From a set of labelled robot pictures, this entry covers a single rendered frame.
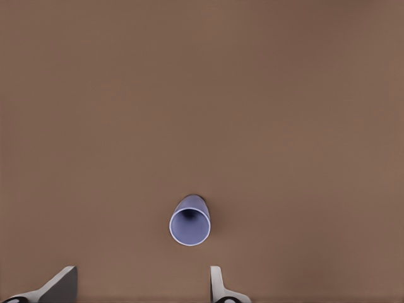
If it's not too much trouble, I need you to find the purple cup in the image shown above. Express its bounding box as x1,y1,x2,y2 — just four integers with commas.
169,194,211,247

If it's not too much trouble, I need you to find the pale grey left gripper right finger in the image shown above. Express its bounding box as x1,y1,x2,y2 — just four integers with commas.
210,265,252,303

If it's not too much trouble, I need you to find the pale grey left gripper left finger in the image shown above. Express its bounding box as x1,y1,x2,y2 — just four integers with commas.
1,265,78,303

